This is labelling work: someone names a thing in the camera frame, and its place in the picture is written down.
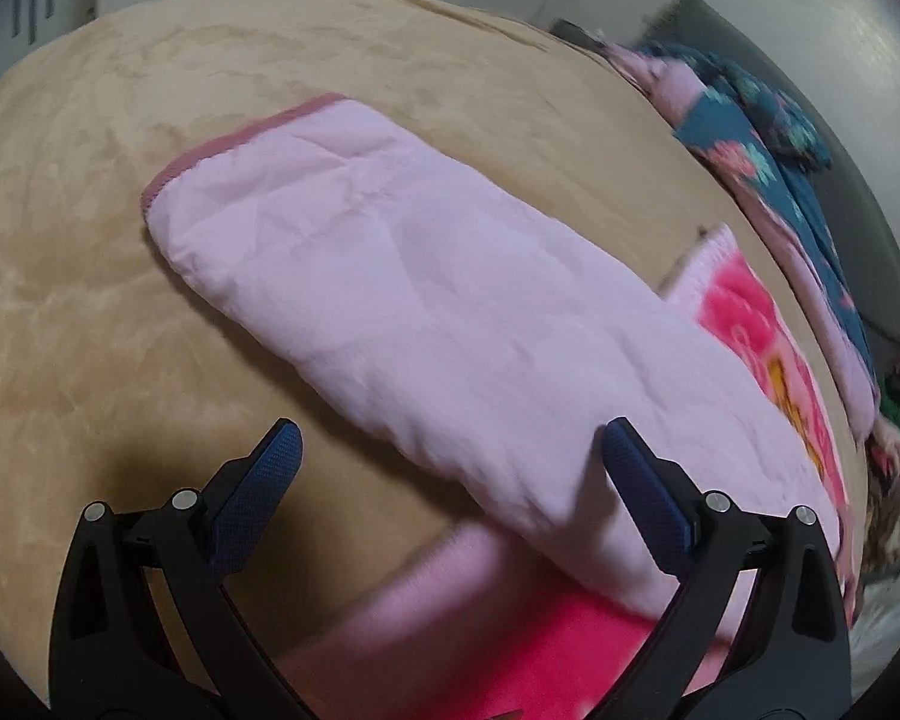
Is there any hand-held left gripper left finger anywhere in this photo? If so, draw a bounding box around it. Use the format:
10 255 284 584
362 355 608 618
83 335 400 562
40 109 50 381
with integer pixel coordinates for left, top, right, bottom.
49 418 323 720

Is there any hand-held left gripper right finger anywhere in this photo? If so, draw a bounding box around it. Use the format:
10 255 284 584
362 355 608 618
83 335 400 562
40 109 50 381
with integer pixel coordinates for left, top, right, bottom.
600 416 853 720

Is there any light pink quilted jacket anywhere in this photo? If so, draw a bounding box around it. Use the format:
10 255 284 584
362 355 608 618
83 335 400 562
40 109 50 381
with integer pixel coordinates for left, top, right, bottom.
141 94 845 620

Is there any pink printed fleece blanket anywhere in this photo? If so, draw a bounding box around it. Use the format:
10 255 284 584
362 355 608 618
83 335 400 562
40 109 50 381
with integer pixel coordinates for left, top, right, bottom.
270 223 850 720

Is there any grey headboard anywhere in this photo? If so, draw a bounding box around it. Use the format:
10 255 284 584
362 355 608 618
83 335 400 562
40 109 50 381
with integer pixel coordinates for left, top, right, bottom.
645 0 900 361

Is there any teal floral quilt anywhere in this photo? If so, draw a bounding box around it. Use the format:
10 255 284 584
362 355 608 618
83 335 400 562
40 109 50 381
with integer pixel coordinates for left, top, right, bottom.
551 19 882 437

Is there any white wardrobe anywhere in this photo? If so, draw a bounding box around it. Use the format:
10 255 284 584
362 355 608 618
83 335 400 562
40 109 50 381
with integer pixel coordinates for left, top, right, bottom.
0 0 571 91

